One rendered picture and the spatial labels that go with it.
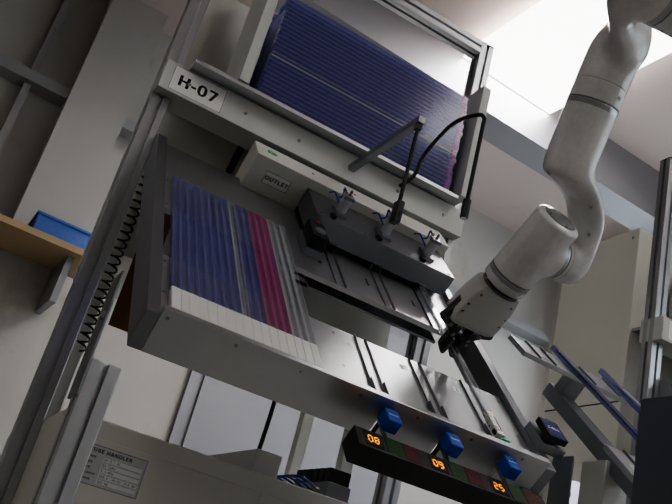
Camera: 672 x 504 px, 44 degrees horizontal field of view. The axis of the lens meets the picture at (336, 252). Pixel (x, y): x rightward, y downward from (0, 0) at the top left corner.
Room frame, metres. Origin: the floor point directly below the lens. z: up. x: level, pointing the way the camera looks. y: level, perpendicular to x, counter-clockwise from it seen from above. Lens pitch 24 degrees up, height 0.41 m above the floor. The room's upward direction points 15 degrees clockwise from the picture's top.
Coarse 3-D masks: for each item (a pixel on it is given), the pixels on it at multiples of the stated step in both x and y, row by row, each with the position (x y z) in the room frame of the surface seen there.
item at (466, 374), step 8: (424, 288) 1.62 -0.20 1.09; (424, 296) 1.59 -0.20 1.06; (432, 304) 1.57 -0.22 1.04; (432, 312) 1.55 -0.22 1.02; (440, 320) 1.53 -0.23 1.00; (440, 328) 1.51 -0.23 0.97; (456, 352) 1.45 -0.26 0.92; (456, 360) 1.44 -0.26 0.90; (464, 368) 1.42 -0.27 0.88; (464, 376) 1.41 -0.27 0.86; (472, 376) 1.41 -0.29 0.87; (472, 384) 1.38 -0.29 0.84; (472, 392) 1.38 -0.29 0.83; (480, 392) 1.37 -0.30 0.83; (480, 400) 1.35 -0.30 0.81; (480, 408) 1.35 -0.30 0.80; (488, 408) 1.34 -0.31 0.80
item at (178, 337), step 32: (160, 320) 1.06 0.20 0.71; (192, 320) 1.06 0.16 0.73; (160, 352) 1.10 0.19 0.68; (192, 352) 1.10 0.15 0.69; (224, 352) 1.10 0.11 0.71; (256, 352) 1.11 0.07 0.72; (256, 384) 1.15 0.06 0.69; (288, 384) 1.15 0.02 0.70; (320, 384) 1.15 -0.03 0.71; (352, 384) 1.16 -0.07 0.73; (320, 416) 1.20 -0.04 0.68; (352, 416) 1.20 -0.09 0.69; (416, 416) 1.21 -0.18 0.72; (416, 448) 1.26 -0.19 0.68; (480, 448) 1.27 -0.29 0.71; (512, 448) 1.27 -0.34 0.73; (512, 480) 1.32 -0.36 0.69
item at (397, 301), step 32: (192, 160) 1.53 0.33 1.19; (224, 192) 1.49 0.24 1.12; (256, 192) 1.58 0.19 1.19; (288, 224) 1.54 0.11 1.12; (352, 256) 1.59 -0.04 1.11; (320, 288) 1.51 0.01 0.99; (352, 288) 1.47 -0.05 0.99; (384, 288) 1.55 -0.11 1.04; (416, 288) 1.65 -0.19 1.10; (384, 320) 1.56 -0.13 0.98; (416, 320) 1.52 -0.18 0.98
